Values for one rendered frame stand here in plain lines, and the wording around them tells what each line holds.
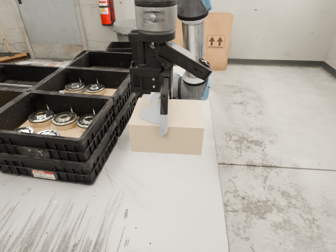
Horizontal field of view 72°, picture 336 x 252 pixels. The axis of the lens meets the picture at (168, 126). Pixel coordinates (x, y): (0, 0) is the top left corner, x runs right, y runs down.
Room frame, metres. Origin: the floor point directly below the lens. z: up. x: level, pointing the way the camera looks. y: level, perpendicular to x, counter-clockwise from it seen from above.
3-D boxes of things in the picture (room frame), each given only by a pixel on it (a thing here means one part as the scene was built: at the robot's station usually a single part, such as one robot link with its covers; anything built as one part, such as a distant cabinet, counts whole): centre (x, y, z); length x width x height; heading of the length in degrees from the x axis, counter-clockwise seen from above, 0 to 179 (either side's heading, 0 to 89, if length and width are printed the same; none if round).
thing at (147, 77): (0.46, 0.03, 1.24); 0.09 x 0.08 x 0.12; 85
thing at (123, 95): (1.06, 0.40, 0.87); 0.40 x 0.30 x 0.11; 81
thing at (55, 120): (0.83, 0.44, 0.86); 0.10 x 0.10 x 0.01
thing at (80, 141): (0.77, 0.45, 0.92); 0.40 x 0.30 x 0.02; 81
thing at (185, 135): (0.46, 0.00, 1.08); 0.16 x 0.12 x 0.07; 85
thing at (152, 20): (0.46, 0.02, 1.32); 0.08 x 0.08 x 0.05
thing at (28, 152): (0.77, 0.45, 0.87); 0.40 x 0.30 x 0.11; 81
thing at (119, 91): (1.06, 0.40, 0.92); 0.40 x 0.30 x 0.02; 81
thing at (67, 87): (1.15, 0.50, 0.86); 0.10 x 0.10 x 0.01
